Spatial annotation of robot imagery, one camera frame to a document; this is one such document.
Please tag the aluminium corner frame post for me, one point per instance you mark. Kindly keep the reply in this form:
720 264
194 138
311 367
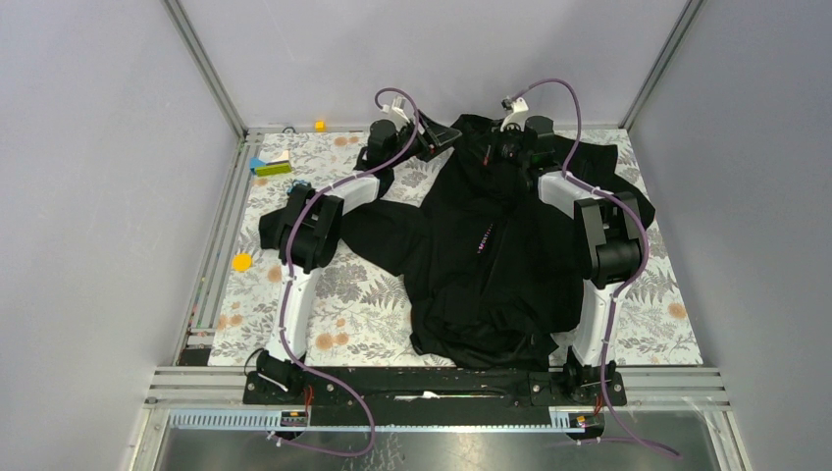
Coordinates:
673 41
199 55

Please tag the yellow round disc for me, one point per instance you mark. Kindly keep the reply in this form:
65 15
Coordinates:
242 262

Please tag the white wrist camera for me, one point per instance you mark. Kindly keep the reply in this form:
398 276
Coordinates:
516 112
398 107

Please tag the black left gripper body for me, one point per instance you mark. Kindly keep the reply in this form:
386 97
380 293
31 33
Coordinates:
417 147

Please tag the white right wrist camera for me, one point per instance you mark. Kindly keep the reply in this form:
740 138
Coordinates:
516 112

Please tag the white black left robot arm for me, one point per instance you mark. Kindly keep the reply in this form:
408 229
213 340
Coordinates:
306 233

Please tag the aluminium corner frame post left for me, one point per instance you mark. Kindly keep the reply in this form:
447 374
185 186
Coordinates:
199 55

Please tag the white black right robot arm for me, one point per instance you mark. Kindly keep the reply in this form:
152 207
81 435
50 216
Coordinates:
610 245

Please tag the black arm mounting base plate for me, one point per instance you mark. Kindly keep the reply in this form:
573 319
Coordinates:
425 397

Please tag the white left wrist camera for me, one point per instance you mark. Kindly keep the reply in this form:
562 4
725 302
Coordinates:
398 107

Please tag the black zip-up jacket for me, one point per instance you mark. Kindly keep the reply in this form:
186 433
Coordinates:
489 270

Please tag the aluminium corner frame post right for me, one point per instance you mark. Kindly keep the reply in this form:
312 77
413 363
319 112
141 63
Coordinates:
673 41

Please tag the green purple toy block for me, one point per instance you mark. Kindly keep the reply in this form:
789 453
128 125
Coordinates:
273 165

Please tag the aluminium front rail frame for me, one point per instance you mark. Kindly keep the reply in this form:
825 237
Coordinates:
674 418

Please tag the small black blue toy car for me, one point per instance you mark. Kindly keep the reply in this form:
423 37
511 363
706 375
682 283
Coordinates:
295 184

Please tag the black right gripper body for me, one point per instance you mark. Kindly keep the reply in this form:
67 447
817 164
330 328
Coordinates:
507 147

